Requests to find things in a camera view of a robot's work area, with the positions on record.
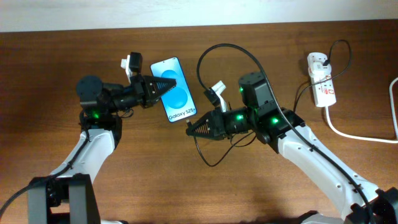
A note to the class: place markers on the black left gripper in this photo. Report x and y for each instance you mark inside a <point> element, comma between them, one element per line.
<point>138,82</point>

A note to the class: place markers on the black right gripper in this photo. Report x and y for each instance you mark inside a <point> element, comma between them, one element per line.
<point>218,130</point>

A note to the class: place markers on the blue Samsung smartphone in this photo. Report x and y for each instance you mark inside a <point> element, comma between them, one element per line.
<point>178,102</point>

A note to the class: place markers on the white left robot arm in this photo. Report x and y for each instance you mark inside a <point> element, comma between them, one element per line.
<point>67,195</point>

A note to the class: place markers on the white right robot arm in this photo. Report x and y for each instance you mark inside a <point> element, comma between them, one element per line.
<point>357,199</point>

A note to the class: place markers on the white USB charger adapter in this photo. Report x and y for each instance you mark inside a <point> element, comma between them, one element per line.
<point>317,69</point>

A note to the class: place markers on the white power strip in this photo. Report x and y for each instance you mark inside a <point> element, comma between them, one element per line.
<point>323,89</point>

